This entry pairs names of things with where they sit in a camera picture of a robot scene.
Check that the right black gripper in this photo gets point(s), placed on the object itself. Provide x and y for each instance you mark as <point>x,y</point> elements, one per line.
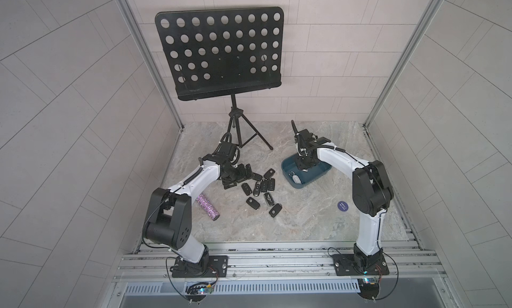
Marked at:
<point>302,166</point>

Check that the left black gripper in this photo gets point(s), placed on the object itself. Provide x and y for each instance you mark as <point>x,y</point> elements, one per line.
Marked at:
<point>241,176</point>

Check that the teal plastic storage box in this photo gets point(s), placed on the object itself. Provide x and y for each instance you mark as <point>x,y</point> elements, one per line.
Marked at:
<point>288,165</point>

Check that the white oval key fob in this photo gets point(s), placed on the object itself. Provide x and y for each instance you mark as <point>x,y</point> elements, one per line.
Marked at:
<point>295,178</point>

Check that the black VW key bottom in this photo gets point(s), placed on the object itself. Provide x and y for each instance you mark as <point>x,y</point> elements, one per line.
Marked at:
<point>275,210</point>

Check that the black vw key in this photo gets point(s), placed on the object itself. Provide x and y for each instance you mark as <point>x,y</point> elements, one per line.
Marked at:
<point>257,177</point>
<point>269,174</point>
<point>275,210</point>
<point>253,203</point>

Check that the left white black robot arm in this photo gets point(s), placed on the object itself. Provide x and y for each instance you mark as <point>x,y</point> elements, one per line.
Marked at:
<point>168,220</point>

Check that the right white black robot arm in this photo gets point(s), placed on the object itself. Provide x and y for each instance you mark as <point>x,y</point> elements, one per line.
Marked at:
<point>371,191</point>

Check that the black VW key top left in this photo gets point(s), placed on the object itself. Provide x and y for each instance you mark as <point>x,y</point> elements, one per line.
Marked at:
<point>257,177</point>

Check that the black VW key top right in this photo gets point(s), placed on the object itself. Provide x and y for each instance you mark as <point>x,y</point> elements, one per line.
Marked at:
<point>269,174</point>

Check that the black flip key right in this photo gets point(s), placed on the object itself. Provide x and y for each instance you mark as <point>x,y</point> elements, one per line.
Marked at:
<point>271,184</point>

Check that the black flip key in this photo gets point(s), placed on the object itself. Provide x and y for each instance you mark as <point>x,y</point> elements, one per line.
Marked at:
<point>271,184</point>
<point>264,186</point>

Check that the black flip key middle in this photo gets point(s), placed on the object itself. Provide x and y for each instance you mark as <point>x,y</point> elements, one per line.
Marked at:
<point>264,186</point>

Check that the black chrome slim key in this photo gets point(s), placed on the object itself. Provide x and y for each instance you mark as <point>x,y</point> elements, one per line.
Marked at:
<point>257,189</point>

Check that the black VW key lower left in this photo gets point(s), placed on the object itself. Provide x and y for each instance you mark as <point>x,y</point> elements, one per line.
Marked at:
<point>253,203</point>

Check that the purple glitter cylinder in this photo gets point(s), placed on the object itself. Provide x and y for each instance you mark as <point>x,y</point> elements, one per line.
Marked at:
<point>208,207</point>

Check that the purple round sticker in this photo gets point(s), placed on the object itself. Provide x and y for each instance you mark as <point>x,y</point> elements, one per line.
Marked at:
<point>343,206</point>

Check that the black perforated music stand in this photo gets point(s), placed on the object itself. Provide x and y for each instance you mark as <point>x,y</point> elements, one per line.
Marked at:
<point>223,52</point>

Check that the left green circuit board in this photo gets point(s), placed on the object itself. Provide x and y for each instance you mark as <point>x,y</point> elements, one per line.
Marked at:
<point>198,291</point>

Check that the green circuit board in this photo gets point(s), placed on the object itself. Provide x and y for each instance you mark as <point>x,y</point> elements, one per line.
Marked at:
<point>369,288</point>
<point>198,291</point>

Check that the right green circuit board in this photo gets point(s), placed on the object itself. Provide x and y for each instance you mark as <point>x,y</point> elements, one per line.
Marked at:
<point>369,288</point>

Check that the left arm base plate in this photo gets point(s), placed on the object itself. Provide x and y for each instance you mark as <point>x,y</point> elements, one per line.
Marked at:
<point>213,267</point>

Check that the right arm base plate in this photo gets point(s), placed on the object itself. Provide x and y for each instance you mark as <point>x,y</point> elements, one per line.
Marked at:
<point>359,264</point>

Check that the aluminium mounting rail frame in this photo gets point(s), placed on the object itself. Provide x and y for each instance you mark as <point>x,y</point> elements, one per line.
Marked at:
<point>273,266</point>

